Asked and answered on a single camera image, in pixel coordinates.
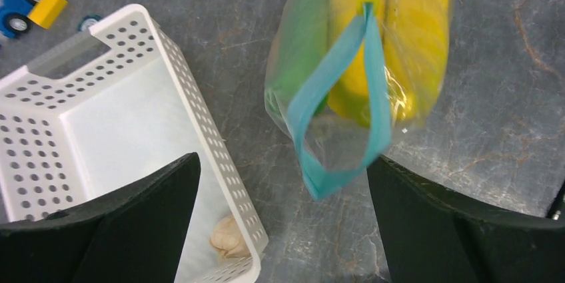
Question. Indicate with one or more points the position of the green toy cucumber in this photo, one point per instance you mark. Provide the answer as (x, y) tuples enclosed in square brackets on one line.
[(297, 48)]

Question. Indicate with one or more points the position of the yellow toy banana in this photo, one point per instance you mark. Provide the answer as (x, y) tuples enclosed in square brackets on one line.
[(415, 38)]

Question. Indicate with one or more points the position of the yellow lego brick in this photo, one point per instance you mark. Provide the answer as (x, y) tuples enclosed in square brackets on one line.
[(46, 12)]

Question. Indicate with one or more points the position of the white plastic basket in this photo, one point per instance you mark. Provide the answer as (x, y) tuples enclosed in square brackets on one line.
[(107, 107)]

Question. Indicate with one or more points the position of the clear zip top bag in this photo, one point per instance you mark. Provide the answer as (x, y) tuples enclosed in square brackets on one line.
[(333, 150)]

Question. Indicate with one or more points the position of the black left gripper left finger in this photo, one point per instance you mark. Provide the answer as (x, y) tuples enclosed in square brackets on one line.
[(133, 234)]

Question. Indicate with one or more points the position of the blue toy car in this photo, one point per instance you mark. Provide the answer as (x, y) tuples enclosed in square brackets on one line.
[(14, 17)]

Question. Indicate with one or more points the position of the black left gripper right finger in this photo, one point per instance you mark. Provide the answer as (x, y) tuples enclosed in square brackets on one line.
[(431, 233)]

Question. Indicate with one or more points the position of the small beige garlic toy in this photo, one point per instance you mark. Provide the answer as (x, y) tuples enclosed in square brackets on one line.
[(228, 240)]

